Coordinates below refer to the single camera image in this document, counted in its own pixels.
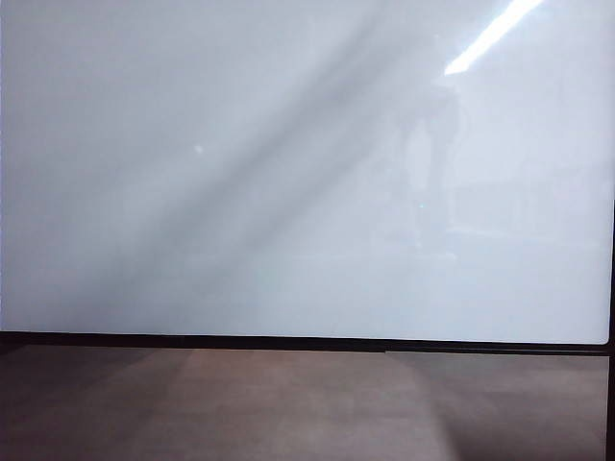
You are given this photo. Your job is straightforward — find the whiteboard with black frame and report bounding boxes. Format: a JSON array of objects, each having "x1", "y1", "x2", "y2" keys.
[{"x1": 0, "y1": 0, "x2": 615, "y2": 357}]

